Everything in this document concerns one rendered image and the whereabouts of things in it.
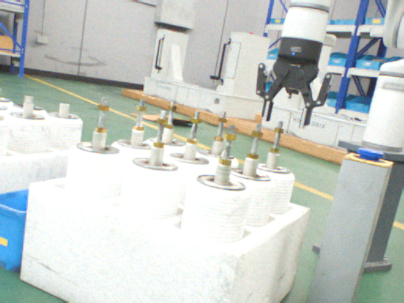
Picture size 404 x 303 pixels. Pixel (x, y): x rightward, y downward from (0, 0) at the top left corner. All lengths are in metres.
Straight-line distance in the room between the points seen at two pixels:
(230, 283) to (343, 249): 0.26
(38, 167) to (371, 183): 0.66
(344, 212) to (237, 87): 3.54
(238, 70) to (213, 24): 4.18
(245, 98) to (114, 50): 3.62
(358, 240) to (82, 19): 6.82
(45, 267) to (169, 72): 4.74
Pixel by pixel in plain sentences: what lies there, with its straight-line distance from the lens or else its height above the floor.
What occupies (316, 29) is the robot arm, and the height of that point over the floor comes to 0.51.
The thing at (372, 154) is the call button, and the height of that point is 0.33.
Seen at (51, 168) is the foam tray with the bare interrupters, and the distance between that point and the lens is 1.11.
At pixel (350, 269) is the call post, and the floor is 0.13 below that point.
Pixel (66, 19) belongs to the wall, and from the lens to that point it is 7.38.
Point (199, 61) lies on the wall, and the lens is 8.34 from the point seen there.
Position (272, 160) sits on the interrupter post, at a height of 0.27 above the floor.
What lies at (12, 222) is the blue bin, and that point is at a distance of 0.92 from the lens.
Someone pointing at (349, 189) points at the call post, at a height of 0.26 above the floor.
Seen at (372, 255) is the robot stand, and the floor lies 0.04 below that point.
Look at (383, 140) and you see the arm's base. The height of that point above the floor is 0.32.
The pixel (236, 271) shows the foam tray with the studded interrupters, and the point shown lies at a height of 0.16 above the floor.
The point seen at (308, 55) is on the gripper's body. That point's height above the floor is 0.47.
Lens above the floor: 0.41
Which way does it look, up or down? 13 degrees down
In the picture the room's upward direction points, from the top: 10 degrees clockwise
